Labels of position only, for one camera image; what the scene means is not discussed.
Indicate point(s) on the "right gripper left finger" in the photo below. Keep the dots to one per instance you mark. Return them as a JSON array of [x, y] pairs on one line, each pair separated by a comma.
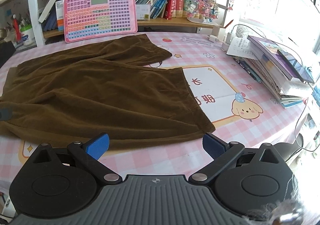
[[87, 157]]

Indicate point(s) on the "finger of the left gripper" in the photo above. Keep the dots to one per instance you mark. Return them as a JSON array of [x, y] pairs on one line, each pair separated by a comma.
[[5, 114]]

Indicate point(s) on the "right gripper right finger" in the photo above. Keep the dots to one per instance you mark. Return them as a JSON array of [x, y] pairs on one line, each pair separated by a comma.
[[224, 155]]

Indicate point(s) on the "brown corduroy trousers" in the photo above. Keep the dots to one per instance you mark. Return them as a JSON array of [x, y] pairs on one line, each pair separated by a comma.
[[108, 87]]

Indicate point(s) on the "pink checkered cartoon table mat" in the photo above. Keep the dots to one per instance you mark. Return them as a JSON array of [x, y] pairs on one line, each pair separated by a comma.
[[240, 108]]

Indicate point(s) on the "white green-lid plastic jar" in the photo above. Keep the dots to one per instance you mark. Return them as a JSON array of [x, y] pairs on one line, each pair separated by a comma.
[[27, 35]]

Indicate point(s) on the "stack of books on table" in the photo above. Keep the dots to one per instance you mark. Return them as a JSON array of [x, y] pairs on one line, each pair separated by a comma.
[[275, 73]]

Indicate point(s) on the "purple tablet on stack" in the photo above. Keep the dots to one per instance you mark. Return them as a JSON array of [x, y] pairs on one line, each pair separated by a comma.
[[296, 67]]

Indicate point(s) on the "white power adapter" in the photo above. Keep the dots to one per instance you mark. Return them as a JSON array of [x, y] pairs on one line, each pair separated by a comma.
[[218, 34]]

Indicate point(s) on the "white orange box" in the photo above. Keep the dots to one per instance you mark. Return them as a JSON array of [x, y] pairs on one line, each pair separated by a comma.
[[59, 6]]

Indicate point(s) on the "pink keyboard learning tablet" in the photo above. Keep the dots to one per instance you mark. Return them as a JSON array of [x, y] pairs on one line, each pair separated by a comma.
[[90, 19]]

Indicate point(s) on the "large white leaning book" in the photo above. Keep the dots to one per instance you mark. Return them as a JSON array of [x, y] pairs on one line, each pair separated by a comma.
[[46, 11]]

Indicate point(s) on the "colourful candy bouquet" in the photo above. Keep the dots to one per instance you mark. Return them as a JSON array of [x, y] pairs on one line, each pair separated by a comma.
[[206, 10]]

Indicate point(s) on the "red dictionary book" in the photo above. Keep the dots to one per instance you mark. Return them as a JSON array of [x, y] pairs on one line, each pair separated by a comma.
[[169, 9]]

